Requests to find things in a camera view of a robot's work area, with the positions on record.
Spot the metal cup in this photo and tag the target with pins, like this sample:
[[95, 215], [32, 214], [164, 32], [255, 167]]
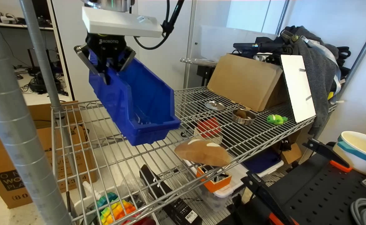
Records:
[[242, 117]]

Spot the black equipment pile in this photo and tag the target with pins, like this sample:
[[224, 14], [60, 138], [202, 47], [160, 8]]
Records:
[[255, 45]]

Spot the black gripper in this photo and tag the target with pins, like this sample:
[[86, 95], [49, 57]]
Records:
[[107, 45]]

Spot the small brown cardboard piece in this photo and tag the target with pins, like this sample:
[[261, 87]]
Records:
[[291, 154]]

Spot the chrome rear shelf pole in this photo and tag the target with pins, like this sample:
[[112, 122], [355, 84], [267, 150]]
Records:
[[189, 38]]

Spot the white rectangular board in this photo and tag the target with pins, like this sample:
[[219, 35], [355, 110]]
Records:
[[297, 88]]

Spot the grey cloth jacket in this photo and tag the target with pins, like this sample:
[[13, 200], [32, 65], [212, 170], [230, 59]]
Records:
[[320, 79]]

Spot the thin grey shelf pole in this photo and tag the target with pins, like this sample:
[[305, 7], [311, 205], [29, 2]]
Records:
[[40, 54]]

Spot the green toy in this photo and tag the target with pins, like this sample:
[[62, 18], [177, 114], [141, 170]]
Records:
[[276, 119]]

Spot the orange and white object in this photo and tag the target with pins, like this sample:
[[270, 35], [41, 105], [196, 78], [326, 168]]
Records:
[[215, 183]]

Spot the white cabinet with shelves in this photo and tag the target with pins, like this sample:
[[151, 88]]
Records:
[[59, 50]]

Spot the flat brown cardboard box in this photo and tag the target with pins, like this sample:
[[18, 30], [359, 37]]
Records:
[[245, 82]]

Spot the small metal bowl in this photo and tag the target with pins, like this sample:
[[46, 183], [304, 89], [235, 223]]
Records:
[[214, 105]]

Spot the black workbench with orange clamps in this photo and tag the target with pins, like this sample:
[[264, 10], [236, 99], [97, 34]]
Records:
[[315, 192]]

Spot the blue plastic bin tray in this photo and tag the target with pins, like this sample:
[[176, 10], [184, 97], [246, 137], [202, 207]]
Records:
[[136, 104]]

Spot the black flat device with label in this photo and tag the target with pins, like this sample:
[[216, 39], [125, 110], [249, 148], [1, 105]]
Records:
[[177, 208]]

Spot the thick grey shelf pole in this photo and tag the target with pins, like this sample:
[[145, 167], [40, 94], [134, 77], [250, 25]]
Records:
[[11, 125]]

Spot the red round object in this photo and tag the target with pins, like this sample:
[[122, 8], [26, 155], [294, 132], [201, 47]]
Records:
[[209, 127]]

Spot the rainbow coloured toy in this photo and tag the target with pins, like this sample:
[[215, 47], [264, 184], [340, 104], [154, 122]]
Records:
[[115, 210]]

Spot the white bowl with teal stripe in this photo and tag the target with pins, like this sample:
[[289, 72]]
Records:
[[364, 152]]

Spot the dark blue storage item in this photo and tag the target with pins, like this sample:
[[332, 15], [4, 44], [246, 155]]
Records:
[[264, 163]]

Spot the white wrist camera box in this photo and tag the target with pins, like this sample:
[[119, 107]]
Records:
[[120, 23]]

